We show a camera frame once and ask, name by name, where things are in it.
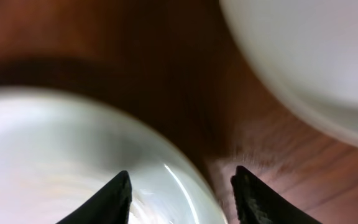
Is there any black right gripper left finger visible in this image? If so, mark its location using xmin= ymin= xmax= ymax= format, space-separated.
xmin=57 ymin=170 xmax=132 ymax=224

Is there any mint plate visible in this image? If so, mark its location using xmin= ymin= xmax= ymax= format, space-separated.
xmin=0 ymin=87 xmax=227 ymax=223
xmin=219 ymin=0 xmax=358 ymax=147

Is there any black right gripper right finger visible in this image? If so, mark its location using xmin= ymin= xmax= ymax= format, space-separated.
xmin=231 ymin=166 xmax=320 ymax=224

